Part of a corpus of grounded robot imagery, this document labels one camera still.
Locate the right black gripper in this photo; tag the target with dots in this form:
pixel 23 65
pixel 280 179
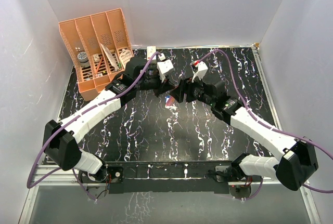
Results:
pixel 178 92

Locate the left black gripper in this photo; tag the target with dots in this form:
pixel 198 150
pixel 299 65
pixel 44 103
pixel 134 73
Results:
pixel 163 87

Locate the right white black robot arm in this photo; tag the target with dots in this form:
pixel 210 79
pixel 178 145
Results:
pixel 293 160

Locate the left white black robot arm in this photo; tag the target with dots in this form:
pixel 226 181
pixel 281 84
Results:
pixel 61 139

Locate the white label packet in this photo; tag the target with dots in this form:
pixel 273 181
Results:
pixel 125 56

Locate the white paper sachet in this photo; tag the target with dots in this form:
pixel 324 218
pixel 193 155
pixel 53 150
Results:
pixel 110 57

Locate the orange pen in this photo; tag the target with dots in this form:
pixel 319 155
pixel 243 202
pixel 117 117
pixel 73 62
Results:
pixel 99 64

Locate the small white card box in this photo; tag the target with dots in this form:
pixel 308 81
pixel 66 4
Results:
pixel 97 57

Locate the orange plastic file organizer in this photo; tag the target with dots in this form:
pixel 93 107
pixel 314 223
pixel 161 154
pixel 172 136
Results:
pixel 86 34

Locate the grey round tin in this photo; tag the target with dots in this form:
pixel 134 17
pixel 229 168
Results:
pixel 83 59

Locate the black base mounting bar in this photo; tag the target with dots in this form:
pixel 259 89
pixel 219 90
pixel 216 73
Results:
pixel 193 176

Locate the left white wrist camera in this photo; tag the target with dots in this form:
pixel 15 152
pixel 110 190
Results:
pixel 164 66

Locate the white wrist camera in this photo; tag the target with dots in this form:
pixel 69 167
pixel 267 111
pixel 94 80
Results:
pixel 164 66
pixel 199 70

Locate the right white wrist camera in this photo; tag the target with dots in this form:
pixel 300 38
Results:
pixel 199 70

